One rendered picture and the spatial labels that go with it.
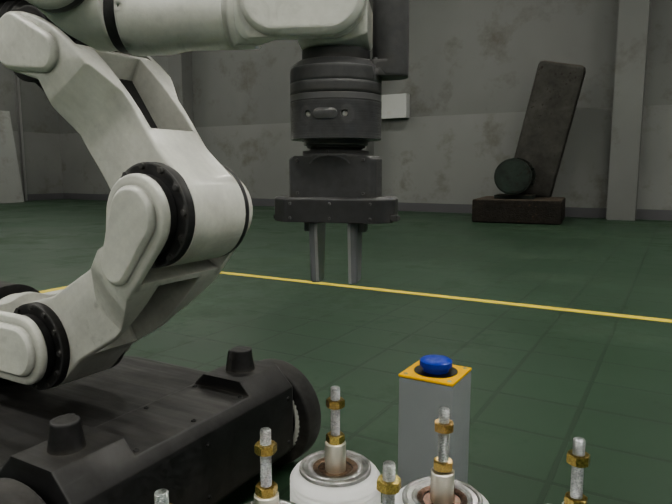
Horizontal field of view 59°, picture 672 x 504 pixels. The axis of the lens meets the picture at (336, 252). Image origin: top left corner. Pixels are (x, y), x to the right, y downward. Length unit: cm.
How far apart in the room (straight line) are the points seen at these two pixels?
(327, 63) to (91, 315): 58
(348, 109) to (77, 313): 60
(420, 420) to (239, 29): 48
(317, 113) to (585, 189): 740
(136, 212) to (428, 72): 783
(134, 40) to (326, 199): 24
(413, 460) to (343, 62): 48
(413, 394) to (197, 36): 47
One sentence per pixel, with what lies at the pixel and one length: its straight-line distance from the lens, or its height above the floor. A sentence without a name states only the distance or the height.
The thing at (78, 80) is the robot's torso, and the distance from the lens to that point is 93.
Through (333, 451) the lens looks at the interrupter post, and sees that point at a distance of 65.
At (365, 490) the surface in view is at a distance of 64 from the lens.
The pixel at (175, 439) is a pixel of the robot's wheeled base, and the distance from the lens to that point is 91.
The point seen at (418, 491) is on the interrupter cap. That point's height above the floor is 25.
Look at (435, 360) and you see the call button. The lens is 76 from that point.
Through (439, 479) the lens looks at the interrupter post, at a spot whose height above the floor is 28.
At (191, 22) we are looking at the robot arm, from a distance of 61.
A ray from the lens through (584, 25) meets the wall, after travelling 810.
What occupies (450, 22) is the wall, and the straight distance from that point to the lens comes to 853.
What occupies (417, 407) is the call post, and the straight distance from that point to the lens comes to 75.
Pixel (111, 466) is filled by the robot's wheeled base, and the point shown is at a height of 19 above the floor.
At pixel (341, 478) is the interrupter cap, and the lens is 64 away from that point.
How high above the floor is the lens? 56
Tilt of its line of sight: 8 degrees down
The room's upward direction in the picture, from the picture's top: straight up
